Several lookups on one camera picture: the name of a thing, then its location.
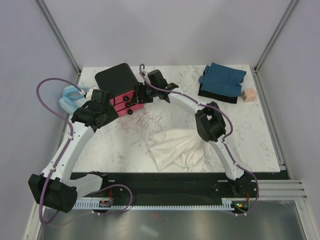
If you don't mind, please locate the white slotted cable duct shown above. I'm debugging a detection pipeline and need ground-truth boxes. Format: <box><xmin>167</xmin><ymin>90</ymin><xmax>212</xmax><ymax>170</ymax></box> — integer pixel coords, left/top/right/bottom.
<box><xmin>72</xmin><ymin>197</ymin><xmax>235</xmax><ymax>211</ymax></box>

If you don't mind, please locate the small pink cube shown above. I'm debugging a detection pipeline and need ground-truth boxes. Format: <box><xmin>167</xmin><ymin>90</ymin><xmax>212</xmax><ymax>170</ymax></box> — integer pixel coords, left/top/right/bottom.
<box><xmin>241</xmin><ymin>88</ymin><xmax>258</xmax><ymax>103</ymax></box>

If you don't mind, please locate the folded teal t shirt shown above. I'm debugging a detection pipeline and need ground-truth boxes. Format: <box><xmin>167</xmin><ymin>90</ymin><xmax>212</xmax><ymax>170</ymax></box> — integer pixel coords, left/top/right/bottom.
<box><xmin>198</xmin><ymin>62</ymin><xmax>247</xmax><ymax>98</ymax></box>

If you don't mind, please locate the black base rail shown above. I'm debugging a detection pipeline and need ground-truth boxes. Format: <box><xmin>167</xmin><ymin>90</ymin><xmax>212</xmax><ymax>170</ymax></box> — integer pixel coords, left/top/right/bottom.
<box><xmin>81</xmin><ymin>170</ymin><xmax>290</xmax><ymax>213</ymax></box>

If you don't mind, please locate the purple cable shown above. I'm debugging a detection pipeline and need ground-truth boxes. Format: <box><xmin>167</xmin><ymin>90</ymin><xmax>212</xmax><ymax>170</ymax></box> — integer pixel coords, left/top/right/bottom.
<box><xmin>138</xmin><ymin>63</ymin><xmax>260</xmax><ymax>216</ymax></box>
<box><xmin>36</xmin><ymin>78</ymin><xmax>87</xmax><ymax>226</ymax></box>

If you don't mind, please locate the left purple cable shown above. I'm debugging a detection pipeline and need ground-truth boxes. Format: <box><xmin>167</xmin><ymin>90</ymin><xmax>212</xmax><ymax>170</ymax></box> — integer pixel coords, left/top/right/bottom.
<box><xmin>36</xmin><ymin>78</ymin><xmax>87</xmax><ymax>226</ymax></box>

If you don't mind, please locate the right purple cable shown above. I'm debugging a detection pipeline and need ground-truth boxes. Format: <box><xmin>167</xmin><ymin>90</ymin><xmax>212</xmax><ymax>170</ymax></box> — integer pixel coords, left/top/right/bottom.
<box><xmin>138</xmin><ymin>63</ymin><xmax>260</xmax><ymax>216</ymax></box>

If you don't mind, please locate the white t shirt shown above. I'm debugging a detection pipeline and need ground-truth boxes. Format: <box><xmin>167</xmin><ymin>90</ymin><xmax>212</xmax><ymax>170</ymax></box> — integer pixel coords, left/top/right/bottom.
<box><xmin>148</xmin><ymin>128</ymin><xmax>212</xmax><ymax>171</ymax></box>

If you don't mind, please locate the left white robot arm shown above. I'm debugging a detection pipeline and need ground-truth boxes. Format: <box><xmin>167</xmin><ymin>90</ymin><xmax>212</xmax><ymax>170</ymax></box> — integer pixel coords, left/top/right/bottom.
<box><xmin>28</xmin><ymin>89</ymin><xmax>119</xmax><ymax>213</ymax></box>

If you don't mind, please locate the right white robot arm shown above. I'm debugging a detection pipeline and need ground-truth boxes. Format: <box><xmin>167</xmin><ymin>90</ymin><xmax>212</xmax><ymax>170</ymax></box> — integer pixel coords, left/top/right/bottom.
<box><xmin>130</xmin><ymin>69</ymin><xmax>250</xmax><ymax>197</ymax></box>

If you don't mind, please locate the black pink drawer box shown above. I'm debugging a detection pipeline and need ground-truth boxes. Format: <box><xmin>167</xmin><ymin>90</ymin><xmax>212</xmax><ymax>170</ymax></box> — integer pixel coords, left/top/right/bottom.
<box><xmin>94</xmin><ymin>63</ymin><xmax>144</xmax><ymax>117</ymax></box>

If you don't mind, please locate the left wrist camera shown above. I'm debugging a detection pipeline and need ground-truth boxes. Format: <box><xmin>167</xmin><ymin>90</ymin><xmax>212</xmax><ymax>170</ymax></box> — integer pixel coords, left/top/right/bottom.
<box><xmin>79</xmin><ymin>86</ymin><xmax>98</xmax><ymax>100</ymax></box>

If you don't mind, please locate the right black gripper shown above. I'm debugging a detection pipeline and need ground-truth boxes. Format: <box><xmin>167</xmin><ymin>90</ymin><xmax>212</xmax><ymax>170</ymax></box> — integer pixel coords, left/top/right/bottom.
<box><xmin>129</xmin><ymin>83</ymin><xmax>158</xmax><ymax>105</ymax></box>

